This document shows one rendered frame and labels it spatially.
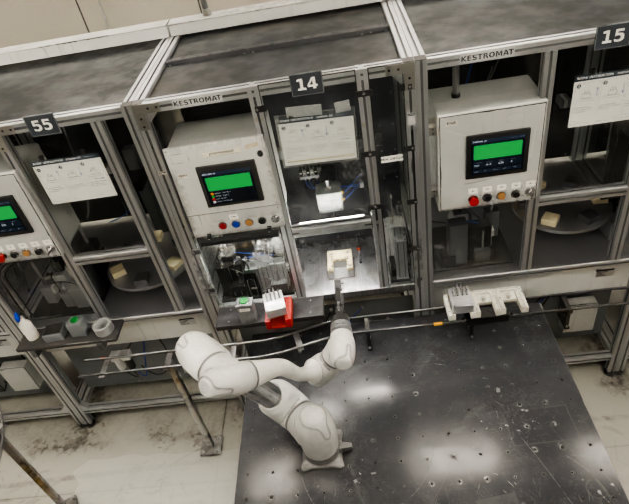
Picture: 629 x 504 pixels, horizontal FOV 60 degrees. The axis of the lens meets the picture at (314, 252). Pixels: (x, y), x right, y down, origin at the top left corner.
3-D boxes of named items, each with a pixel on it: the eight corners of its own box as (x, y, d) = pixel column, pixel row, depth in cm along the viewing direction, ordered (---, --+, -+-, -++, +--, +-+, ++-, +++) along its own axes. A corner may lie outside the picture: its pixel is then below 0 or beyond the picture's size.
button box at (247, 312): (241, 323, 269) (235, 306, 261) (242, 311, 275) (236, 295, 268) (256, 321, 268) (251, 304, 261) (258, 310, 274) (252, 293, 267)
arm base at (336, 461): (354, 468, 227) (352, 461, 223) (301, 473, 229) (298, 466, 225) (351, 429, 241) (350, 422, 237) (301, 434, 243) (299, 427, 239)
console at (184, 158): (194, 241, 249) (160, 153, 220) (203, 205, 271) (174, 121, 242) (284, 229, 245) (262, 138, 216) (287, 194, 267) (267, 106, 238)
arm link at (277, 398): (297, 437, 237) (266, 408, 251) (320, 406, 239) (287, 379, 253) (189, 384, 178) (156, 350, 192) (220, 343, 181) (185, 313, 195)
